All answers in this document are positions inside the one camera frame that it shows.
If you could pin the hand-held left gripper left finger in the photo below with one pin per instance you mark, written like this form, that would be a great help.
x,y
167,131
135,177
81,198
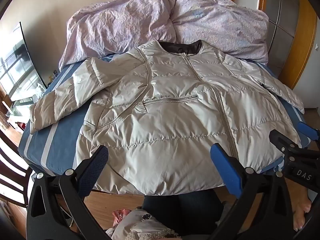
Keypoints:
x,y
98,163

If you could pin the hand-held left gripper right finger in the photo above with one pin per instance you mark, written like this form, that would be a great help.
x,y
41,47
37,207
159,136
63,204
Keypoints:
x,y
225,170

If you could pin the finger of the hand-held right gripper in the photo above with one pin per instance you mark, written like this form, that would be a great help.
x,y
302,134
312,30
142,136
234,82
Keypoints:
x,y
307,130
283,140

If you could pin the beige quilted down jacket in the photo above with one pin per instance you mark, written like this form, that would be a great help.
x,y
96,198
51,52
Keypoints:
x,y
170,120

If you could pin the person's right hand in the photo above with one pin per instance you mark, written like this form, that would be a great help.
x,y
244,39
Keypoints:
x,y
301,206

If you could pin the person's legs in dark jeans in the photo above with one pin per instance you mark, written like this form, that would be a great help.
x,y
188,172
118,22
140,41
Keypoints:
x,y
185,210

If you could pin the person's beige fuzzy coat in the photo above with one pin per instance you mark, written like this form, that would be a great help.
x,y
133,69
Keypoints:
x,y
140,226

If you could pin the dark wooden chair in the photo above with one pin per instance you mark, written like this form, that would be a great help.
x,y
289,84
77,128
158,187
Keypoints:
x,y
12,167

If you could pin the white television stand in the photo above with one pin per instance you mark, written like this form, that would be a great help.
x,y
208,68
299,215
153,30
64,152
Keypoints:
x,y
12,112

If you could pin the flat screen television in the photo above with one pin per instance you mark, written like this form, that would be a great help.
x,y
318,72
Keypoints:
x,y
17,67

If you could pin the pink floral duvet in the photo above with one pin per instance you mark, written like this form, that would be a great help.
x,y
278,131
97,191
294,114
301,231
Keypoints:
x,y
140,22

